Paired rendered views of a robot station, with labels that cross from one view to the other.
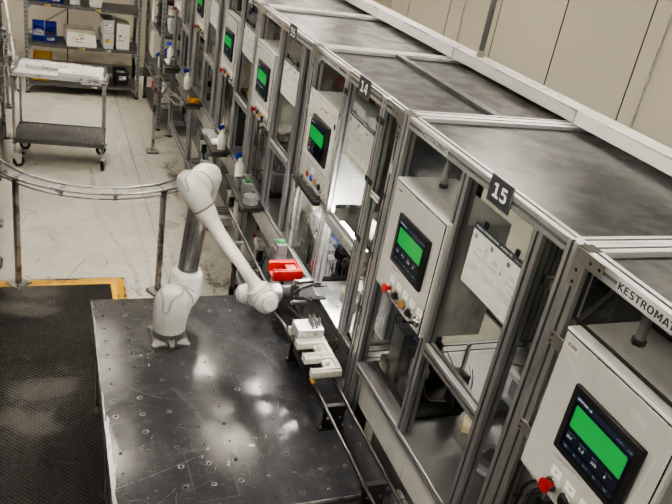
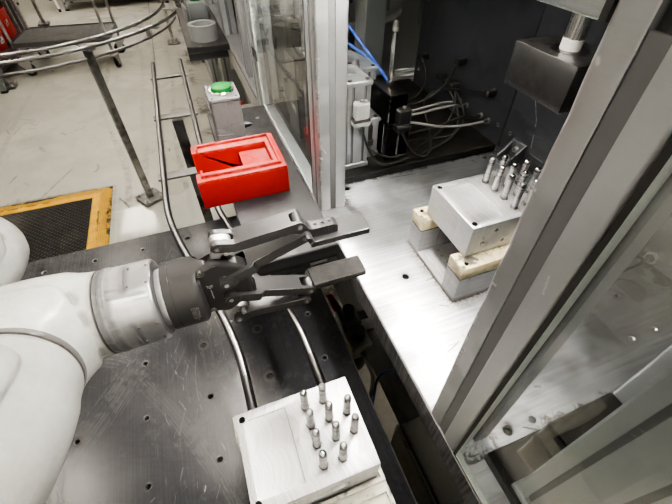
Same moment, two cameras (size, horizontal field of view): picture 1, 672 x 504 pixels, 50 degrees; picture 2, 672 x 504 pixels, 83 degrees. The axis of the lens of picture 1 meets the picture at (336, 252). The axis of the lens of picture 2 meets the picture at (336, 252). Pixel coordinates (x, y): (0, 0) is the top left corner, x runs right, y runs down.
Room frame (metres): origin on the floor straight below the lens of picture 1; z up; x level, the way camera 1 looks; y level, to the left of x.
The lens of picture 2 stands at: (2.71, 0.02, 1.33)
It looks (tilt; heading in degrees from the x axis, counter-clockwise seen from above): 46 degrees down; 4
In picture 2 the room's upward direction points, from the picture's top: straight up
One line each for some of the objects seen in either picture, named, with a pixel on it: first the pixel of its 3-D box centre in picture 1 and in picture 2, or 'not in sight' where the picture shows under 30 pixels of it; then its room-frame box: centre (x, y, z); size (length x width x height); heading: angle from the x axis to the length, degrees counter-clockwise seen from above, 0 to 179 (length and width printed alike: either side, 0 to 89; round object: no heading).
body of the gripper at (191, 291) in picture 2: (289, 292); (210, 284); (2.97, 0.18, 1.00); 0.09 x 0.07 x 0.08; 114
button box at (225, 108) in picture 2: (281, 251); (231, 116); (3.44, 0.29, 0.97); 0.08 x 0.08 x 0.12; 25
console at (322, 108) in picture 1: (339, 145); not in sight; (3.47, 0.08, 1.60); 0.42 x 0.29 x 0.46; 25
